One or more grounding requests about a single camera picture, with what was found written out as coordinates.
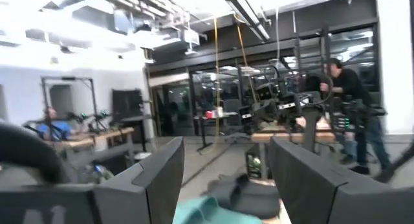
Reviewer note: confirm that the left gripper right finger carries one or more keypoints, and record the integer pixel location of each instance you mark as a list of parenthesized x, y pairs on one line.
[(323, 201)]

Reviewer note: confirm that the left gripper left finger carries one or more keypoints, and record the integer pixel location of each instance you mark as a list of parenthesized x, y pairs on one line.
[(129, 201)]

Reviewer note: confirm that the black rubber slide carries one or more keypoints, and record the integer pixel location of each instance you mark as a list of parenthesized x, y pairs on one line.
[(249, 198)]

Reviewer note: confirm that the teal rubber slide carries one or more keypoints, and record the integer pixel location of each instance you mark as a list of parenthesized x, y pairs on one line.
[(210, 214)]

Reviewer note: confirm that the wooden background table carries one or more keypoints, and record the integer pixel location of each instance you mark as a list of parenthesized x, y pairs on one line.
[(113, 133), (275, 137)]

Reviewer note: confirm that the black monitor screen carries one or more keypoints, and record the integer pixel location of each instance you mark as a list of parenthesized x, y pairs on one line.
[(126, 104)]

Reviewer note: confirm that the person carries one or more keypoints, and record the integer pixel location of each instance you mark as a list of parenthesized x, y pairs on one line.
[(352, 88), (53, 128)]

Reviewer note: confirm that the ceiling light strip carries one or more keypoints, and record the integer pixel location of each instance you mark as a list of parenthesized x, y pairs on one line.
[(249, 17)]

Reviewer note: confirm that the black background rig frame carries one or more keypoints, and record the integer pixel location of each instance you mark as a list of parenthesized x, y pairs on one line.
[(68, 78)]

